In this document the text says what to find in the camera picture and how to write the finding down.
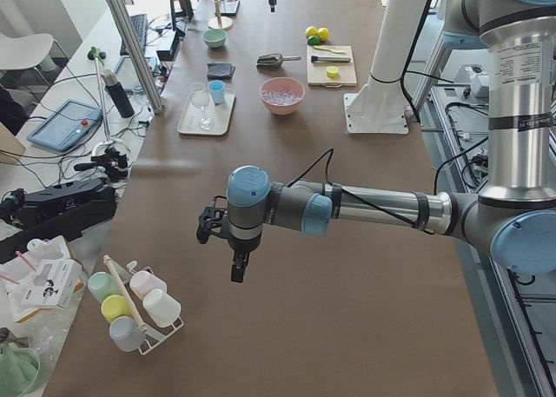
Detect light blue cup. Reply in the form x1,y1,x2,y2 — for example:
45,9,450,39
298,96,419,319
208,80,225,105

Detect white chair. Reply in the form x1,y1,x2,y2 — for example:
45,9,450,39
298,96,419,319
1,33,56,86

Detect white product box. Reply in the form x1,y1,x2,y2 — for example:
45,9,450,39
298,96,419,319
21,259,83,309

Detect black equipment case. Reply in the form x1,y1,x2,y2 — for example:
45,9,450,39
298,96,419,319
1,178,116,264

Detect wooden rack handle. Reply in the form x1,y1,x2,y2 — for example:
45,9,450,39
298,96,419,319
103,255,147,333

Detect green plastic cup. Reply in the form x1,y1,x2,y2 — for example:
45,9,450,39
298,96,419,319
87,271,120,303

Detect aluminium frame post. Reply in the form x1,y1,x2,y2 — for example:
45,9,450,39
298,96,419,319
105,0,163,114

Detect yellow lemon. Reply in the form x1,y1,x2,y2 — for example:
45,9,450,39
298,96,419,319
305,25,318,38

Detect green bowl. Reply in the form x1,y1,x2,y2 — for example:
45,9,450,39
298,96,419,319
202,29,227,49

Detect white wire cup rack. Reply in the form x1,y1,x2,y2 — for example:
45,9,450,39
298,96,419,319
111,258,185,355

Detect yellow plastic cup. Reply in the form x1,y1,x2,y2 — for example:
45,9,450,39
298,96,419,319
101,294,132,323

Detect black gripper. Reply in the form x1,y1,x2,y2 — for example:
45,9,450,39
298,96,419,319
231,250,248,283

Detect black keyboard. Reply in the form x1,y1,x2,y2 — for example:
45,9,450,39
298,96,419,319
129,14,149,52

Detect white plastic cup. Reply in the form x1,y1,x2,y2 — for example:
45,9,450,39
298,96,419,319
142,288,182,328

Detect black water bottle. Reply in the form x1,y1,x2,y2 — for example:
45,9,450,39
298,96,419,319
101,69,135,118

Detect pink plastic cup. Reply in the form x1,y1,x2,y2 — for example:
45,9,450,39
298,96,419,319
129,270,167,300

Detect blue teach pendant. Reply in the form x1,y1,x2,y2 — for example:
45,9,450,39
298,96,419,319
27,99,102,152

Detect pink bowl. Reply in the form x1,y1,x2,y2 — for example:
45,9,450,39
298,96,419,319
260,77,306,116

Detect metal ice scoop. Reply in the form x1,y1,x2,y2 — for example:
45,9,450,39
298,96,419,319
255,53,301,69

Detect cream serving tray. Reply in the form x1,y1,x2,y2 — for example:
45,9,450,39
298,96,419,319
177,89,235,136

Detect wooden cutting board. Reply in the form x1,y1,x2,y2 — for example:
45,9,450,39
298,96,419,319
307,45,357,87

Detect wine glass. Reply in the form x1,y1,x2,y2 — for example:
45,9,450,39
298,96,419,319
190,82,215,130

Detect clear ice cubes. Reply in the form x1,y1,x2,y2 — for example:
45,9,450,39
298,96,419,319
261,89,302,106

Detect grey-blue plastic cup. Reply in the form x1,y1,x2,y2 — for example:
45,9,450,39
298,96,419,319
109,316,145,352

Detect grey folded cloth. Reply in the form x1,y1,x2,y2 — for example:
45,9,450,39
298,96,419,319
207,63,235,81

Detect lemon half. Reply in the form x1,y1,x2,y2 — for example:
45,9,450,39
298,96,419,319
326,66,339,77

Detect yellow plastic knife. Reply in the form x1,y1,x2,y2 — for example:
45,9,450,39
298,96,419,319
312,45,347,54

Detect wooden glass stand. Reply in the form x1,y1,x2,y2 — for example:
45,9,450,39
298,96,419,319
208,0,233,30

